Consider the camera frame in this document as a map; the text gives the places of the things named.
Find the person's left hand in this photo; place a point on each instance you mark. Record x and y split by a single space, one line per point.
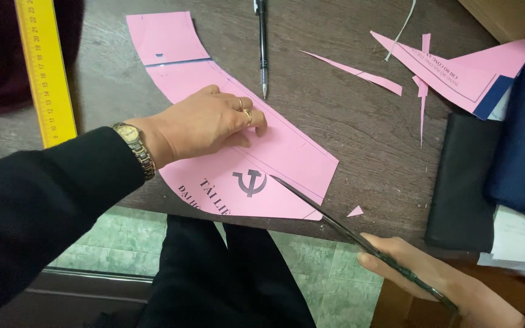
194 125

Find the person's right hand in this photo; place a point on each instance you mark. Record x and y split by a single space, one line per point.
463 291

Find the person's right fingers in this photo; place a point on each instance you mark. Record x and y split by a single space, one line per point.
381 268

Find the black metal scissors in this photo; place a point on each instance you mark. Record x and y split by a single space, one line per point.
335 223

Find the pink printed paper pattern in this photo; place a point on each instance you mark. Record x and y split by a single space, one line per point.
285 150

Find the tiny pink paper triangle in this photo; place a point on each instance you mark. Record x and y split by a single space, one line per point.
356 212

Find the black folded fabric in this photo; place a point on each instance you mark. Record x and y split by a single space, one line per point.
460 186

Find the stack of white papers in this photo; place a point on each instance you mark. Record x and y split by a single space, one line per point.
522 241

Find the person's black trousers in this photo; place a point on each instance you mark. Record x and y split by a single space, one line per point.
217 282

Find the thin pink paper strip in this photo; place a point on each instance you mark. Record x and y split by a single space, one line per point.
423 93

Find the long pink paper sliver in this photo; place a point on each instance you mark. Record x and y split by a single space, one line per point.
362 75

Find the navy blue folded fabric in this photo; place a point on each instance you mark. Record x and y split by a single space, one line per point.
524 136

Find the large pink triangular offcut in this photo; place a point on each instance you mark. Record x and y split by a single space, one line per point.
467 75

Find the white paper strip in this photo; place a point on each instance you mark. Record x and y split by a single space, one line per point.
401 29

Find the black ballpoint pen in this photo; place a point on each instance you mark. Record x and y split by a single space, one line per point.
262 41

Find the gold metal wristwatch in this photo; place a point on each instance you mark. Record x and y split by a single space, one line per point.
136 145

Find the brown cardboard box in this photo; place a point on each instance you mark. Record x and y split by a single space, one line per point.
513 18

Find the dark wooden drawer front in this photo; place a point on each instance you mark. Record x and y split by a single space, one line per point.
75 296

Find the yellow ruler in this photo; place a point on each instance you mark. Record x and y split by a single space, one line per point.
46 73

